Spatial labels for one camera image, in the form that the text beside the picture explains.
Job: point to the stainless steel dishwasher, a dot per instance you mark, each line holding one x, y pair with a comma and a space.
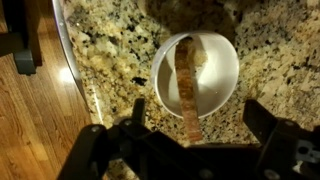
66, 50

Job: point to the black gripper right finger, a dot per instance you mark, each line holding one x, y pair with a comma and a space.
290, 150

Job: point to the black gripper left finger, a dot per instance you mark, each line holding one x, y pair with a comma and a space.
100, 153

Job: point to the white ceramic bowl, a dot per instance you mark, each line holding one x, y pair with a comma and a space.
216, 83

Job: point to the black camera stand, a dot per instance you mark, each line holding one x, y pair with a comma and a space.
20, 33

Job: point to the brown bread slice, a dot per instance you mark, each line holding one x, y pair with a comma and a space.
186, 100

